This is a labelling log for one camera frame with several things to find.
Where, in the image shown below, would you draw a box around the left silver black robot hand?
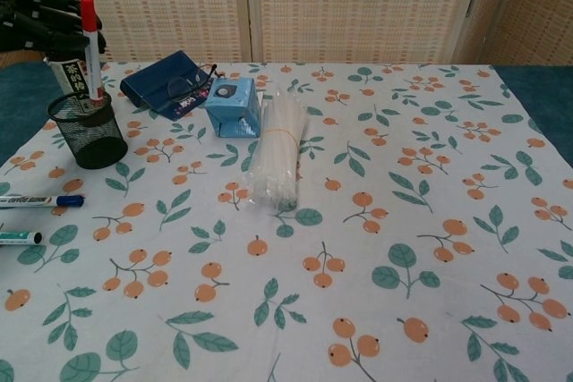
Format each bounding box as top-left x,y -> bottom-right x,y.
0,0 -> 107,55

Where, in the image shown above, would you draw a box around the red-capped white marker pen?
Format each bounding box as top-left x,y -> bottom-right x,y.
80,0 -> 104,101

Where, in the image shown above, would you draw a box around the blue cap marker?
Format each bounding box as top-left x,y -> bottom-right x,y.
0,194 -> 86,209

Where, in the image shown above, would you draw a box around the green-printed black-capped marker pen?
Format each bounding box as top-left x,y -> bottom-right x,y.
0,229 -> 44,247

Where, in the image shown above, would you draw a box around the black mesh pen holder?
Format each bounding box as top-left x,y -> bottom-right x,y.
47,90 -> 130,171

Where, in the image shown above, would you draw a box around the dark glass labelled bottle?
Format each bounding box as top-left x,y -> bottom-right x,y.
42,50 -> 107,110

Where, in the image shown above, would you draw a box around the navy blue glasses case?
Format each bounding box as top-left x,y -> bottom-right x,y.
120,49 -> 211,110

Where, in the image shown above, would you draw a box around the black-rimmed eyeglasses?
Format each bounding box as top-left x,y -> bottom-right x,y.
166,63 -> 219,104

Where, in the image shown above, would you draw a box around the dark printed tag card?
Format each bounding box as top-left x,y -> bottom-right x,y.
163,89 -> 211,122

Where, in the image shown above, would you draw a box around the light blue carton box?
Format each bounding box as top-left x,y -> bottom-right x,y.
204,76 -> 263,140

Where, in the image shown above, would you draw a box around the bundle of clear straws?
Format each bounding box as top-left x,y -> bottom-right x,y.
244,86 -> 311,212

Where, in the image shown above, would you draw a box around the floral orange fruit tablecloth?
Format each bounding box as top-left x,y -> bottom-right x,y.
0,61 -> 573,382

